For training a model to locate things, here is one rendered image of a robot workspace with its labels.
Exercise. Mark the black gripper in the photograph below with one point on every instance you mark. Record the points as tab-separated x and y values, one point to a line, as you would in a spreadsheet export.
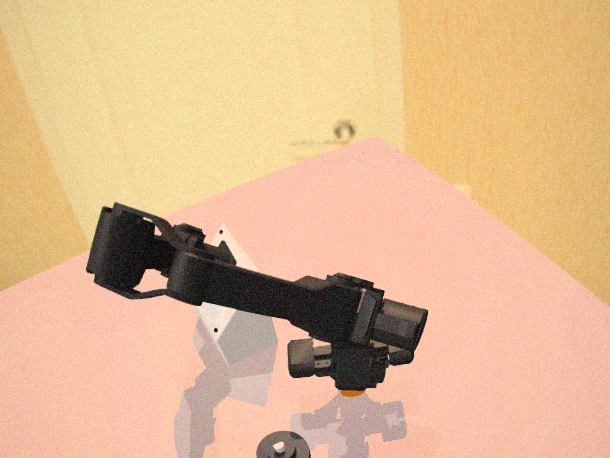
305	361

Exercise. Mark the orange knob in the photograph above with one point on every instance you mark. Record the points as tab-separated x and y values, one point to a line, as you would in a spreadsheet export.
351	393

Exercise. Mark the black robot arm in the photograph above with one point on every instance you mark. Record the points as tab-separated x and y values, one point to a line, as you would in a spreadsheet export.
336	310

